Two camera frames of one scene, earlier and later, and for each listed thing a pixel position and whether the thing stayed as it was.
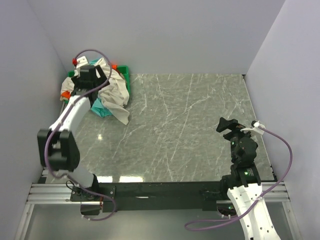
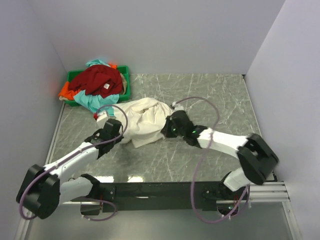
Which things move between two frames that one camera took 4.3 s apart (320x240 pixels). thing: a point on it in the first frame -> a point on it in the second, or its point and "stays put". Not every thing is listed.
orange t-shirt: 67,94 stays put
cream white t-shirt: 114,95 -> 142,120
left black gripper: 102,81 -> 119,140
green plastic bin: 125,70 stays put
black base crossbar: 153,196 stays put
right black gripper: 232,125 -> 166,130
